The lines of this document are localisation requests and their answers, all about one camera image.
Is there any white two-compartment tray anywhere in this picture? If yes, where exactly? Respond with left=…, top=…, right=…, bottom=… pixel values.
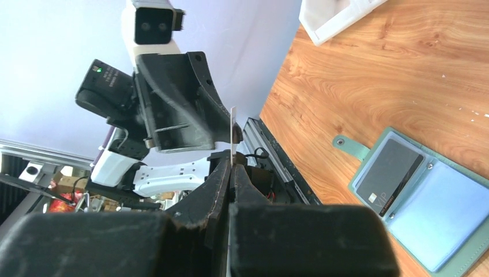
left=299, top=0, right=386, bottom=46

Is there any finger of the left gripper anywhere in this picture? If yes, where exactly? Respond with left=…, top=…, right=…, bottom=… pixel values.
left=137, top=53, right=216, bottom=153
left=187, top=51, right=243, bottom=144

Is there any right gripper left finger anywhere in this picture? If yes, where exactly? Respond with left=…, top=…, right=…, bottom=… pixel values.
left=1, top=161, right=231, bottom=276

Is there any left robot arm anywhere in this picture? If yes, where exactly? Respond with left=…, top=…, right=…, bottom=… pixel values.
left=76, top=51, right=243, bottom=160

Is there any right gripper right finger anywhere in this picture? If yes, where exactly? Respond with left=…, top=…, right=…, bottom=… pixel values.
left=229, top=165, right=400, bottom=276

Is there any black card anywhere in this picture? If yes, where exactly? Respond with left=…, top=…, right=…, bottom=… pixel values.
left=356, top=139, right=424, bottom=216

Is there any green card holder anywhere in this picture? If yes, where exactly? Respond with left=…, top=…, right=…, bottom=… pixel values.
left=332, top=127, right=488, bottom=276

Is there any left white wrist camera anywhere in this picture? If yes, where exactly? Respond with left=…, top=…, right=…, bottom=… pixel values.
left=121, top=0, right=186, bottom=67

